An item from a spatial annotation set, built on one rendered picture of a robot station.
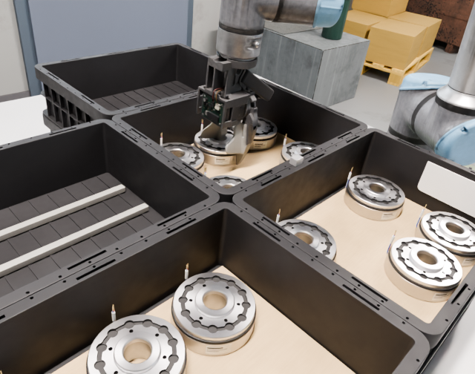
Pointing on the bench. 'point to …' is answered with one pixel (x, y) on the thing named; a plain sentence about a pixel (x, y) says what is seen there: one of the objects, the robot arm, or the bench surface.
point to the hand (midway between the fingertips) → (230, 151)
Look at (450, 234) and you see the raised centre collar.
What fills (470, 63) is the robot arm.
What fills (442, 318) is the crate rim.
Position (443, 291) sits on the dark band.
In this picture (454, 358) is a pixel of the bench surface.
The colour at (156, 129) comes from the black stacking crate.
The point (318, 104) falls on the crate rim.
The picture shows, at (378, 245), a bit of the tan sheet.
